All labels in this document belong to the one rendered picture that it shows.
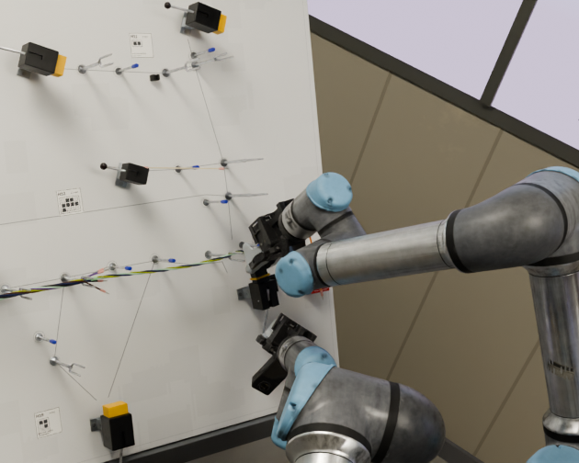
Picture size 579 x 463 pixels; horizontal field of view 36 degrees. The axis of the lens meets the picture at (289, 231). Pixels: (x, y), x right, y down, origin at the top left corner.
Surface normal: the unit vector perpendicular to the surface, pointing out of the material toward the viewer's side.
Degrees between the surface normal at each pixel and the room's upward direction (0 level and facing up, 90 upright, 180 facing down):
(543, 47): 90
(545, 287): 91
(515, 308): 90
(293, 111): 54
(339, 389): 13
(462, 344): 90
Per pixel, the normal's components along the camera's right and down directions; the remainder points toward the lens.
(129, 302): 0.58, 0.01
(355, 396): 0.27, -0.61
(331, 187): 0.45, -0.40
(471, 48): -0.53, 0.35
